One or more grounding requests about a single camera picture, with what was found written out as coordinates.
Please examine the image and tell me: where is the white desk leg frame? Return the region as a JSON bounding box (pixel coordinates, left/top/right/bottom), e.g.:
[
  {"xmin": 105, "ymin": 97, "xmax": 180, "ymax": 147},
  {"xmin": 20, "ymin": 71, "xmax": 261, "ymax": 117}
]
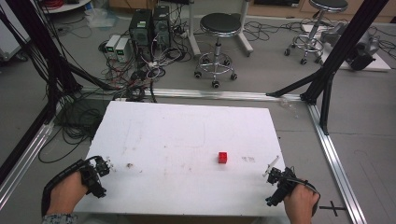
[{"xmin": 186, "ymin": 0, "xmax": 255, "ymax": 58}]

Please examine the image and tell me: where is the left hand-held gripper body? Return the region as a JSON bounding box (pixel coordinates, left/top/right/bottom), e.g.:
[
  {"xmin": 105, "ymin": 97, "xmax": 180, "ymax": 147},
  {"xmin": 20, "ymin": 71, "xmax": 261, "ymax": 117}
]
[{"xmin": 78, "ymin": 155, "xmax": 111, "ymax": 199}]

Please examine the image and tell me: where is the round white table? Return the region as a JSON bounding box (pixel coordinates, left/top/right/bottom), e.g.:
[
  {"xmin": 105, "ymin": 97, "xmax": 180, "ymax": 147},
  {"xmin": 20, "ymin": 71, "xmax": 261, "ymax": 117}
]
[{"xmin": 40, "ymin": 0, "xmax": 93, "ymax": 15}]

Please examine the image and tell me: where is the person's patterned left sleeve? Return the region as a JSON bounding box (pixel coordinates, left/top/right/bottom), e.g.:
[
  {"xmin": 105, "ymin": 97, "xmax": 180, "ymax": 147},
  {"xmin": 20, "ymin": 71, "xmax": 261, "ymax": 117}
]
[{"xmin": 41, "ymin": 212, "xmax": 78, "ymax": 224}]

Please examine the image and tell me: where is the person's left hand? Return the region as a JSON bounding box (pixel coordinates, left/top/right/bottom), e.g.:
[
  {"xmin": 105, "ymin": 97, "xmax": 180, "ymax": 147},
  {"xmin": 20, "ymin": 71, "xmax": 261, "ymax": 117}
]
[{"xmin": 46, "ymin": 171, "xmax": 90, "ymax": 217}]

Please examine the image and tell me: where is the white power supply box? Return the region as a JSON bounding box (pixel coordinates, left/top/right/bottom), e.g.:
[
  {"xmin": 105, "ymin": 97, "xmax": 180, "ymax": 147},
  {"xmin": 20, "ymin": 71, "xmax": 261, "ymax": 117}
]
[
  {"xmin": 105, "ymin": 34, "xmax": 121, "ymax": 61},
  {"xmin": 114, "ymin": 36, "xmax": 131, "ymax": 63}
]

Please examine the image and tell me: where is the white floor board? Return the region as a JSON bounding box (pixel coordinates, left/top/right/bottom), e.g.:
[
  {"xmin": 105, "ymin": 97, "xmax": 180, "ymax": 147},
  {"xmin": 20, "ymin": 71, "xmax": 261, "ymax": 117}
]
[{"xmin": 301, "ymin": 23, "xmax": 392, "ymax": 73}]

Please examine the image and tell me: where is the person's right hand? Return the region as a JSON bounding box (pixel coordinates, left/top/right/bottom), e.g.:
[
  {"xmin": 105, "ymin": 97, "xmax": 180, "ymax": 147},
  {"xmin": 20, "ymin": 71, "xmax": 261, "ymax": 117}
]
[{"xmin": 283, "ymin": 183, "xmax": 320, "ymax": 224}]

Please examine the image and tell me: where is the black frame post with braces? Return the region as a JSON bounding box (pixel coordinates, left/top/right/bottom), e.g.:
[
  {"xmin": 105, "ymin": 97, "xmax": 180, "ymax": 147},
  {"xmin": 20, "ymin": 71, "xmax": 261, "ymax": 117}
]
[{"xmin": 265, "ymin": 0, "xmax": 390, "ymax": 136}]

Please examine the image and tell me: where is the white cabinet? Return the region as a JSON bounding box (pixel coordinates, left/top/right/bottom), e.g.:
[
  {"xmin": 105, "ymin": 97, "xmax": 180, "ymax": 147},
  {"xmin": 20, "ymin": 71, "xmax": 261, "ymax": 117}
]
[{"xmin": 0, "ymin": 0, "xmax": 32, "ymax": 63}]

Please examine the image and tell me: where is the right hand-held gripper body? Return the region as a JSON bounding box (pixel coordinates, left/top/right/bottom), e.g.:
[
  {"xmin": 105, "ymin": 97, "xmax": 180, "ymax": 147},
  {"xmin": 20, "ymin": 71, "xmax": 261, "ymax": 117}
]
[{"xmin": 265, "ymin": 166, "xmax": 301, "ymax": 208}]

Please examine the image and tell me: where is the tangle of black cables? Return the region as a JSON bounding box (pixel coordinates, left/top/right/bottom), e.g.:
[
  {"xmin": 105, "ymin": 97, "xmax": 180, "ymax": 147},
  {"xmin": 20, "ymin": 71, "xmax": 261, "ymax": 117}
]
[{"xmin": 37, "ymin": 92, "xmax": 110, "ymax": 164}]

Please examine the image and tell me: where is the black frame post with cables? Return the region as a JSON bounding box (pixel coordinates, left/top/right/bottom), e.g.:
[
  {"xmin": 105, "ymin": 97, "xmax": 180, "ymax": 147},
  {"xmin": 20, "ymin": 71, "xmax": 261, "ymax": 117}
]
[{"xmin": 0, "ymin": 0, "xmax": 120, "ymax": 125}]

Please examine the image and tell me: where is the black round stool, chrome base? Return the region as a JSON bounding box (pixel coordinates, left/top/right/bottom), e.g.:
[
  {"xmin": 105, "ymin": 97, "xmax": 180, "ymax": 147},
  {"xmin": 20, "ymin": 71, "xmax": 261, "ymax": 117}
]
[
  {"xmin": 283, "ymin": 0, "xmax": 349, "ymax": 66},
  {"xmin": 193, "ymin": 12, "xmax": 248, "ymax": 90}
]

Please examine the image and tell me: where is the clear plastic bag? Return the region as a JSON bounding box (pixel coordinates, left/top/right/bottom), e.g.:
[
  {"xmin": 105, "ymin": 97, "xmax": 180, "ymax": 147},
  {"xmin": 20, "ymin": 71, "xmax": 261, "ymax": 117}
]
[{"xmin": 84, "ymin": 7, "xmax": 120, "ymax": 30}]

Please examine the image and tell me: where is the black computer tower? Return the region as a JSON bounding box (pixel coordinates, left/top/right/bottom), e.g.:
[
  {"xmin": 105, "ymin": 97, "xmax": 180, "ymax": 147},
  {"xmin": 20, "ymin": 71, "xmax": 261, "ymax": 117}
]
[
  {"xmin": 152, "ymin": 5, "xmax": 172, "ymax": 51},
  {"xmin": 128, "ymin": 8, "xmax": 154, "ymax": 62}
]

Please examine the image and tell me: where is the long aluminium floor rail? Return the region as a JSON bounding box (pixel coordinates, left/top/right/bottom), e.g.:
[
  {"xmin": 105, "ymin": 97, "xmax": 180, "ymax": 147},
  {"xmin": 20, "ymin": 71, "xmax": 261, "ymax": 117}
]
[{"xmin": 78, "ymin": 87, "xmax": 304, "ymax": 103}]

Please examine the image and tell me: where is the grey machine on board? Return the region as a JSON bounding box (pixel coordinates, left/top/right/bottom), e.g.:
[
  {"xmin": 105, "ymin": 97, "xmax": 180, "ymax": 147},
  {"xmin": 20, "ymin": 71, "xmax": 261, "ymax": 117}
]
[{"xmin": 319, "ymin": 21, "xmax": 381, "ymax": 72}]

